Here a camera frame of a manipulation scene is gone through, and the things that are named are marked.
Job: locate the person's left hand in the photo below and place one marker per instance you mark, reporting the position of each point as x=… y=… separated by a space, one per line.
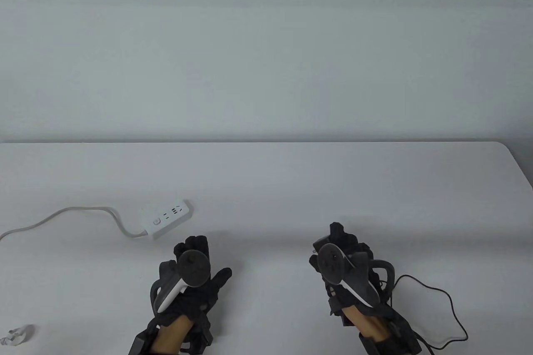
x=198 y=243

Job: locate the person's right hand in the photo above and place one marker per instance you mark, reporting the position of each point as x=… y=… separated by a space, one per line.
x=343 y=233

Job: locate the black power adapter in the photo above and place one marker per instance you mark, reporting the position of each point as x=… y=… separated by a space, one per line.
x=320 y=242

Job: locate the white power strip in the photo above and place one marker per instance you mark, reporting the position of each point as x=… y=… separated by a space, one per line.
x=166 y=219

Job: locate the person's right forearm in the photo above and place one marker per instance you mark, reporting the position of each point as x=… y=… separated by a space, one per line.
x=368 y=323

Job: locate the person's left forearm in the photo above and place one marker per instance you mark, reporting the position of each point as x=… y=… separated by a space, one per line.
x=170 y=336

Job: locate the grey white hand controller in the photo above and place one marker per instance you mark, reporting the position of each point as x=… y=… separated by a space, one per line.
x=333 y=261
x=193 y=267

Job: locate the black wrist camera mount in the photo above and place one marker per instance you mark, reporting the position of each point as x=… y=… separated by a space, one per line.
x=139 y=342
x=395 y=338

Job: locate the white wall plug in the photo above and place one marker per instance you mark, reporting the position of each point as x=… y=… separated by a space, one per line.
x=16 y=336

